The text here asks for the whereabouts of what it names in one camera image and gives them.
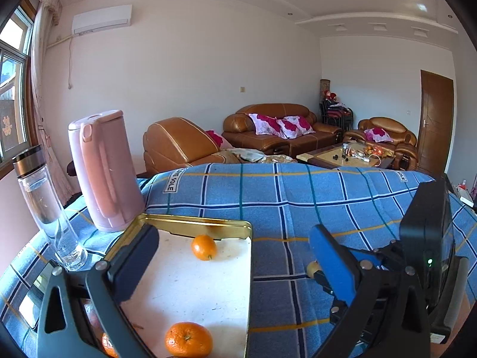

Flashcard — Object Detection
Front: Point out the tan longan fruit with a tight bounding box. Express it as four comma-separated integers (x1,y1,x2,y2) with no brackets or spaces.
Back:
306,261,321,279

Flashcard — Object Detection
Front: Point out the large orange mandarin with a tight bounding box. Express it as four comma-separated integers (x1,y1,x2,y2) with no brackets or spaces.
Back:
164,322,213,357

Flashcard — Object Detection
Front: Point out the black smartphone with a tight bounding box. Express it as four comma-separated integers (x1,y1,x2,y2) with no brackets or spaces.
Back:
18,260,58,331

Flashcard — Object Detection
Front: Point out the clear glass water bottle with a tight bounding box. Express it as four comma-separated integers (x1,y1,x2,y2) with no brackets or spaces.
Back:
13,145,87,271

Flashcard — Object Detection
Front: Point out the coffee table with items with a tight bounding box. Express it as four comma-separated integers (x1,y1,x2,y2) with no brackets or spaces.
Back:
296,141,394,169

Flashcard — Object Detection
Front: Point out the brown leather armchair right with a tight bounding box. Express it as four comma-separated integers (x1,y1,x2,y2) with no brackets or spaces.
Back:
344,117,418,171

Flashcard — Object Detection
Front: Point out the brown leather armchair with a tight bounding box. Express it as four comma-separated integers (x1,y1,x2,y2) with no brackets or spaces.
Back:
142,117,240,175
344,117,418,171

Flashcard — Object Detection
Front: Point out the pink floral armchair cushion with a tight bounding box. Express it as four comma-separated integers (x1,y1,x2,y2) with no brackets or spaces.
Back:
364,127,394,143

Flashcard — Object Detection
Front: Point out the brown wooden door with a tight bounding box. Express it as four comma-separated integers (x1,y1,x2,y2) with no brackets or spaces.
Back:
417,70,454,177

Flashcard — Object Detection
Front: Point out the pink electric kettle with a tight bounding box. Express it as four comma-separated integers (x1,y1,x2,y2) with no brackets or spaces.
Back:
68,110,145,232

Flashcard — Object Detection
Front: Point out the dark shelf with items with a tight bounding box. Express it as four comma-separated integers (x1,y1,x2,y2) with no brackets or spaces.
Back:
319,79,354,132

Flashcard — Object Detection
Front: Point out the pink floral cushion right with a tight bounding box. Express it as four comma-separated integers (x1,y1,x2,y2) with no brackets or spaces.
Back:
276,115,315,140

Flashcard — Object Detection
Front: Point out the brown leather armchair near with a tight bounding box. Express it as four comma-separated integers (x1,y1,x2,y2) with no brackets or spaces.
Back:
142,117,240,175

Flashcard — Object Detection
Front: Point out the pink floral cushion left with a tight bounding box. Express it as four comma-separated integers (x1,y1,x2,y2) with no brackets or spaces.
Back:
248,113,286,139

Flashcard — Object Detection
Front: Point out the brown leather three-seat sofa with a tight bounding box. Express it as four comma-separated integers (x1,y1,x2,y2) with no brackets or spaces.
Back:
222,104,343,158

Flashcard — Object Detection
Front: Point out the white air conditioner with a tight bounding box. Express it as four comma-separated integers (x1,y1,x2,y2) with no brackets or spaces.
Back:
71,4,133,36

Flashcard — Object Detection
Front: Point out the pink curtain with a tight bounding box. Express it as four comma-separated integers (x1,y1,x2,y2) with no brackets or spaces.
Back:
31,0,74,205

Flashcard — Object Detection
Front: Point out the window with frame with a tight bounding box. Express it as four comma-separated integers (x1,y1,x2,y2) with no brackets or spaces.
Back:
1,0,37,177

